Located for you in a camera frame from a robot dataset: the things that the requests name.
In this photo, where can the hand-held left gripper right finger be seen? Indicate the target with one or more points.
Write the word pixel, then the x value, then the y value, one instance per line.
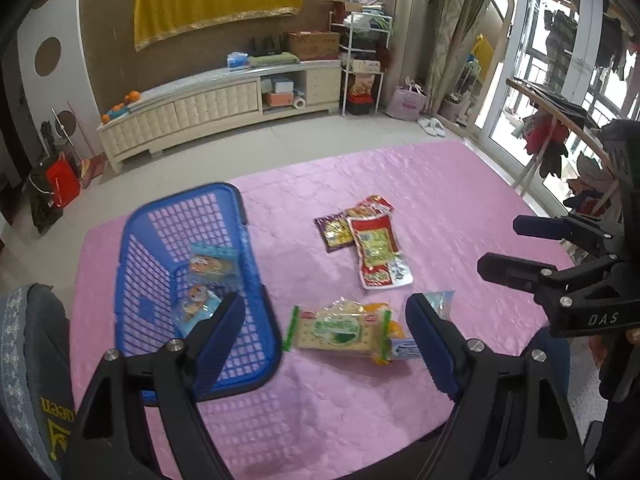
pixel 430 340

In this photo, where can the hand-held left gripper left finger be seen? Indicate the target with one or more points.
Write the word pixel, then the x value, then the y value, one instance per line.
pixel 220 340

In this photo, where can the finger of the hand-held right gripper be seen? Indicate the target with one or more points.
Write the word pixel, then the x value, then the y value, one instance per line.
pixel 505 267
pixel 540 227

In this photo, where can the yellow snack packet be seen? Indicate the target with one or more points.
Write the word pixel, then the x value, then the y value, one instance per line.
pixel 395 330

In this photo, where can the blue wafer packet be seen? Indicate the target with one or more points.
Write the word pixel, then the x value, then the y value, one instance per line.
pixel 440 302

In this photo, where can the green cracker packet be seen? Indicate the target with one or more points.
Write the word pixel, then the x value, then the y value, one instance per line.
pixel 335 332

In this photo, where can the red white snack packet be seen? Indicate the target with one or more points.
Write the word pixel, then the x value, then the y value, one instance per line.
pixel 377 250

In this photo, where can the dark purple snack packet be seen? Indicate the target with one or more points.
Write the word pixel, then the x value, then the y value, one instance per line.
pixel 332 232

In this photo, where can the red orange snack packet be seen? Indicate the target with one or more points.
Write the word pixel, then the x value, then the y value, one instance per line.
pixel 372 205

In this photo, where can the blue plastic basket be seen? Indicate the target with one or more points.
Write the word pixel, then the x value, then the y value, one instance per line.
pixel 150 210

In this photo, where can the light blue cartoon snack packet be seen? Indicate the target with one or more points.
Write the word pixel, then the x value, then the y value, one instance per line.
pixel 195 305
pixel 212 265

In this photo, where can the red hanging garment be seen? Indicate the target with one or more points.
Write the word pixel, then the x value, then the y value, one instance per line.
pixel 537 135

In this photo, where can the pink quilted tablecloth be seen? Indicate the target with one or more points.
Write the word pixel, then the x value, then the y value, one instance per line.
pixel 425 200

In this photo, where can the wooden clothes rack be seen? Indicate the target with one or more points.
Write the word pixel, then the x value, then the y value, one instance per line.
pixel 565 112

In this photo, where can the grey bin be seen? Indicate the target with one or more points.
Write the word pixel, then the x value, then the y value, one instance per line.
pixel 452 109

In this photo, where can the glass balcony door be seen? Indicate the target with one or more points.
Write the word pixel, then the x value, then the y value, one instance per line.
pixel 530 60

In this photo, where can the pink tote bag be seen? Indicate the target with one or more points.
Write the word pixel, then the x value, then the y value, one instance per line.
pixel 410 102

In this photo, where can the yellow towel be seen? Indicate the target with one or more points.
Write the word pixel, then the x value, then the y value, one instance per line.
pixel 484 55

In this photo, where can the row of hanging laundry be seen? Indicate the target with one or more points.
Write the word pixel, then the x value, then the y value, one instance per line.
pixel 562 45

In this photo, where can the arched standing mirror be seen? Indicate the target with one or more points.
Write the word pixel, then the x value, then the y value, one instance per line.
pixel 507 20

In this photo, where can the patterned curtain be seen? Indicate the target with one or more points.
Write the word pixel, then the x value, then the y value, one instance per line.
pixel 450 35

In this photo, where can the black storage bin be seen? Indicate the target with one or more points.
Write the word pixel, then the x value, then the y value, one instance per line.
pixel 360 107

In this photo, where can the broom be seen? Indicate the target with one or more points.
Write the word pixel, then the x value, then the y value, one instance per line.
pixel 90 165

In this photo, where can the black bag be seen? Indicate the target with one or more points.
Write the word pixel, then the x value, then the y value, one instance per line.
pixel 42 205

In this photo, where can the red printed bag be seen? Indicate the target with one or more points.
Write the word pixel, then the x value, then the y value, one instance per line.
pixel 362 87

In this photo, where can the white TV cabinet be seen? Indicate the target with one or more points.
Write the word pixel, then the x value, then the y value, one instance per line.
pixel 210 105

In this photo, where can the white tower air conditioner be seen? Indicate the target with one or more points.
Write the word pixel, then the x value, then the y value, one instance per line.
pixel 412 25

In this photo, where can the orange box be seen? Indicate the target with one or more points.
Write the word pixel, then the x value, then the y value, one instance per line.
pixel 278 99

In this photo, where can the toilet paper roll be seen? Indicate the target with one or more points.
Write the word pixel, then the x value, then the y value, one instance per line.
pixel 299 102

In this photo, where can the white metal shelf rack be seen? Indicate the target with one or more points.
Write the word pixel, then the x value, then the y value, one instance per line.
pixel 345 60

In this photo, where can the light blue box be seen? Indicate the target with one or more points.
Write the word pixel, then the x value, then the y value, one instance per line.
pixel 283 84

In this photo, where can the blue tissue box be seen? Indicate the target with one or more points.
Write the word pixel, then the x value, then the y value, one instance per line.
pixel 238 61

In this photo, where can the green folded cloth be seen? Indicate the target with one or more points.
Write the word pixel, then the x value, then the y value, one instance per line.
pixel 274 60

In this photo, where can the cardboard box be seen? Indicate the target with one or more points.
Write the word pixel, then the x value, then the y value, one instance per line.
pixel 314 46

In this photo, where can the brown round wall disc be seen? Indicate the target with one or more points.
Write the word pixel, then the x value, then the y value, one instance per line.
pixel 47 56
pixel 67 122

